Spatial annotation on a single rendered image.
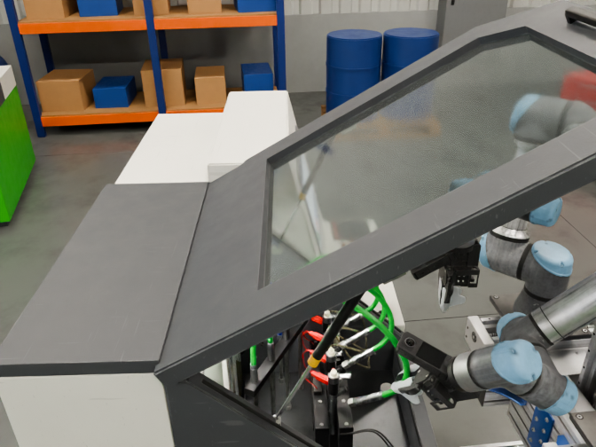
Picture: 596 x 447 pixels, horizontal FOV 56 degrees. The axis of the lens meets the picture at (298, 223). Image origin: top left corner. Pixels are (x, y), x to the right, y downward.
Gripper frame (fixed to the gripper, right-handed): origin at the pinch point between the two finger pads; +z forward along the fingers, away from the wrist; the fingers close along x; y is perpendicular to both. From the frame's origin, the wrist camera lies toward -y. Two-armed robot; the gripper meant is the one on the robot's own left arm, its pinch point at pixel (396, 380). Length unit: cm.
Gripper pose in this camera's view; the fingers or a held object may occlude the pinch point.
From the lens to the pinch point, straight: 131.9
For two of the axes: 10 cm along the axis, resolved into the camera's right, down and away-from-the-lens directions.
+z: -4.7, 3.7, 8.0
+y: 6.9, 7.2, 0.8
